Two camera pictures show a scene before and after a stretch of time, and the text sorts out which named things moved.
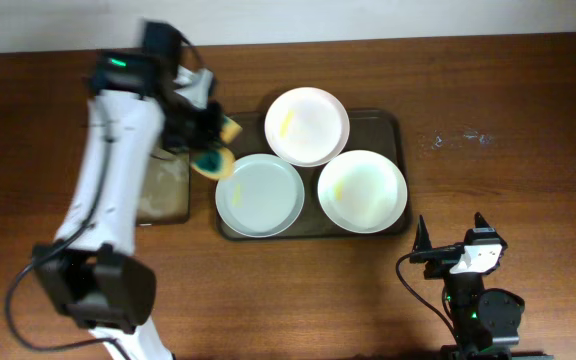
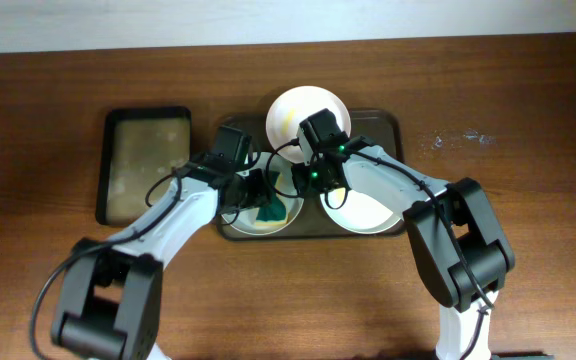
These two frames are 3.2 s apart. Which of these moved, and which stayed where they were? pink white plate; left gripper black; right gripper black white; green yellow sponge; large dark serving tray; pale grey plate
Moved: right gripper black white; green yellow sponge; left gripper black
Stayed: large dark serving tray; pink white plate; pale grey plate
